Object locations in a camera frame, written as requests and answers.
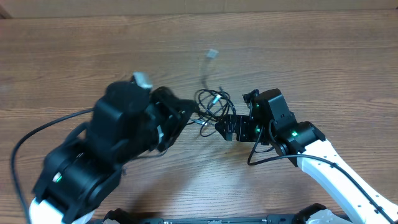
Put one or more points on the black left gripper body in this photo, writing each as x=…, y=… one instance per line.
x=154, y=122

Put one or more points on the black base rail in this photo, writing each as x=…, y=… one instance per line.
x=316, y=213

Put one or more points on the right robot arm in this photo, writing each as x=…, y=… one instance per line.
x=306, y=147

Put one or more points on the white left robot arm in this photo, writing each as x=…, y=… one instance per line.
x=74, y=180

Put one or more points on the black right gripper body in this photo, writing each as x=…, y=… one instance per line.
x=244, y=127

